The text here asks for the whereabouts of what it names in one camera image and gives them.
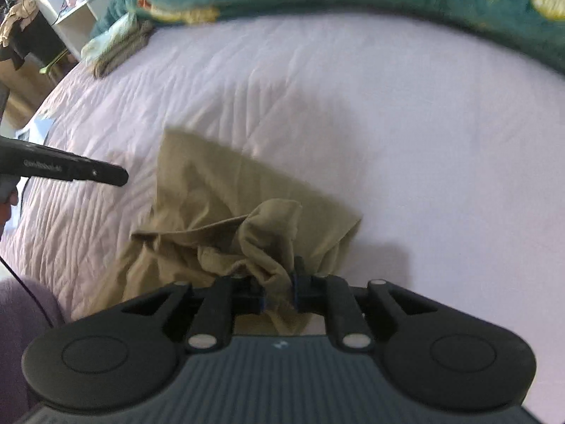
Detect beige garment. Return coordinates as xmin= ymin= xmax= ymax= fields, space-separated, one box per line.
xmin=0 ymin=0 xmax=40 ymax=48

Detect person's left hand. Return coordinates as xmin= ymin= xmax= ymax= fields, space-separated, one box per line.
xmin=0 ymin=188 xmax=21 ymax=241

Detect dark chair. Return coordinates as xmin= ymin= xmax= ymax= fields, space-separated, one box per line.
xmin=0 ymin=6 xmax=69 ymax=73

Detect white desk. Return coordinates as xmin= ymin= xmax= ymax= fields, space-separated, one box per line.
xmin=15 ymin=0 xmax=135 ymax=61

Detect blue and white paper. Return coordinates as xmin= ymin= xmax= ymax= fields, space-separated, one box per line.
xmin=15 ymin=116 xmax=54 ymax=143

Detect person's purple clothing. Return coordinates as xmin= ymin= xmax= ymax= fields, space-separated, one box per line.
xmin=0 ymin=275 xmax=66 ymax=424

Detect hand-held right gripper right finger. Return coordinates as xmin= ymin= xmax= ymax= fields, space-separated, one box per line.
xmin=290 ymin=256 xmax=438 ymax=354

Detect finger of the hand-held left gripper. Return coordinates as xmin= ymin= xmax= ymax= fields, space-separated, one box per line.
xmin=66 ymin=154 xmax=130 ymax=187

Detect folded pale green clothes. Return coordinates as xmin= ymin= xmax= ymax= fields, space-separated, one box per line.
xmin=81 ymin=11 xmax=154 ymax=79

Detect black cable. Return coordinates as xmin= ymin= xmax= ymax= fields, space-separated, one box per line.
xmin=0 ymin=255 xmax=57 ymax=330

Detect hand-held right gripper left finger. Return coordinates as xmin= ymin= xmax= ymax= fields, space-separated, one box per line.
xmin=119 ymin=275 xmax=268 ymax=355

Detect khaki clothes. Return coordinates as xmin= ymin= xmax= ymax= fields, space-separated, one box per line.
xmin=95 ymin=127 xmax=363 ymax=337

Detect pink quilted bed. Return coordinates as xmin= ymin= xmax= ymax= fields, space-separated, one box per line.
xmin=0 ymin=13 xmax=565 ymax=424

